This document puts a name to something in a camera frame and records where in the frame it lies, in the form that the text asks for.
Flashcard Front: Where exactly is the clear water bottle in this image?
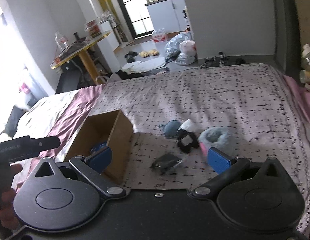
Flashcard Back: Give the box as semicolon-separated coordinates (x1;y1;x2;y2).
54;31;69;52

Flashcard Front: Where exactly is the white red plastic bag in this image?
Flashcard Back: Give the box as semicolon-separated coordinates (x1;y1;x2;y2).
179;40;197;55

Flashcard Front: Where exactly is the brown cardboard box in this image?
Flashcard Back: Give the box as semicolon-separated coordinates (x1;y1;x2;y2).
56;109;134;184

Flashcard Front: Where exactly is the white black patterned blanket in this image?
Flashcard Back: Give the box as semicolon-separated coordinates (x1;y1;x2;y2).
91;64;310;233

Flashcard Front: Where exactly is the person's left hand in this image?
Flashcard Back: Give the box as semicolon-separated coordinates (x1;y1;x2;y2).
0;163;23;238

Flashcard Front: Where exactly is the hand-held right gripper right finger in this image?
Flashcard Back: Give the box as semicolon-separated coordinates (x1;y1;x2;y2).
191;147;286;199

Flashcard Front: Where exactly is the clear plastic bag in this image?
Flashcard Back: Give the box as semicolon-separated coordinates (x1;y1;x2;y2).
174;52;195;65

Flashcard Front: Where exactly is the white floor mat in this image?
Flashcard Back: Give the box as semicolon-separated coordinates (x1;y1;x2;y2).
121;57;166;74

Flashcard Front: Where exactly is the grey plastic bag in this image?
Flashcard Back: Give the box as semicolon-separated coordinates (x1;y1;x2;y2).
165;32;193;60

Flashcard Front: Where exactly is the white kitchen cabinet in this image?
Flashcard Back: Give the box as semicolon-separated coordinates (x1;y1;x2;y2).
144;0;188;32

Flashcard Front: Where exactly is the pink bed sheet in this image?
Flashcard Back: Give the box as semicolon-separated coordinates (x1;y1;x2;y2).
283;75;310;140

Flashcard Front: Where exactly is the black clothes pile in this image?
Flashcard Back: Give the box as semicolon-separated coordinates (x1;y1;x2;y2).
115;70;145;80

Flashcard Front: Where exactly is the bright blue soft item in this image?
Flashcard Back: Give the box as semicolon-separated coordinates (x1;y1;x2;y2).
90;142;107;153

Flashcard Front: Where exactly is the fluffy blue-grey pink slipper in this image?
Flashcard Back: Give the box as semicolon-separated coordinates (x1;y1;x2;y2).
197;127;232;155

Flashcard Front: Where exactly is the black white sock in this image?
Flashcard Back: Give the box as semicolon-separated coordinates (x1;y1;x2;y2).
176;129;199;153

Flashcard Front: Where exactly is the black framed glass door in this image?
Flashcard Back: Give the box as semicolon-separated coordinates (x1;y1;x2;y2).
112;0;155;40

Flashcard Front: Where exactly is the white sock ball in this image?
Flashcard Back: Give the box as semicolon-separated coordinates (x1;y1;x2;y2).
179;119;199;133

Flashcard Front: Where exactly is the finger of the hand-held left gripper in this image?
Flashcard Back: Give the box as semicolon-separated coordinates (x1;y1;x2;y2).
30;136;61;154

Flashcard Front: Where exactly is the dark cloth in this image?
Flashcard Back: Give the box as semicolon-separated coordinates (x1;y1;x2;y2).
62;39;88;53

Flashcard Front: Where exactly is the dark grey sock bundle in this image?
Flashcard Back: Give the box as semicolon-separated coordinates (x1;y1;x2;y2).
149;154;183;176

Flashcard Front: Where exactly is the white plastic bottle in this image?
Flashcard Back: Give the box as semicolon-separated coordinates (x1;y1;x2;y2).
301;44;310;68

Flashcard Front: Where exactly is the pack of water bottles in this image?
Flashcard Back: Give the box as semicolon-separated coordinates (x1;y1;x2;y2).
152;29;168;42

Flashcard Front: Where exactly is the purple bed cover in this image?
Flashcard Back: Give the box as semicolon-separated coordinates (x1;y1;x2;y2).
12;84;107;193

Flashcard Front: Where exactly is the red label snack tub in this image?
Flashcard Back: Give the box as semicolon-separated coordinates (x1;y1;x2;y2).
85;20;102;38

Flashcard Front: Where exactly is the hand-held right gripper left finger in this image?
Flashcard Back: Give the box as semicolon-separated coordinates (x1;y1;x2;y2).
32;146;127;200

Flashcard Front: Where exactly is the grey-blue sock ball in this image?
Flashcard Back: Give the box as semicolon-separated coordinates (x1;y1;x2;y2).
162;120;183;139

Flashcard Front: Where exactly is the white duvet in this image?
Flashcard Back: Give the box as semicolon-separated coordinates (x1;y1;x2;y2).
20;91;80;140

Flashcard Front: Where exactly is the brown wooden board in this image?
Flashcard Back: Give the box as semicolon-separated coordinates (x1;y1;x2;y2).
293;0;310;50

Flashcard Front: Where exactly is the round gold-edged table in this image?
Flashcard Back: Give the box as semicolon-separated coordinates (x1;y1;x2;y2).
50;31;112;85

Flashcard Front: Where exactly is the black cloth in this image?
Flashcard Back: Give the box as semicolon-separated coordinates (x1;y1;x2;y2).
5;105;23;135

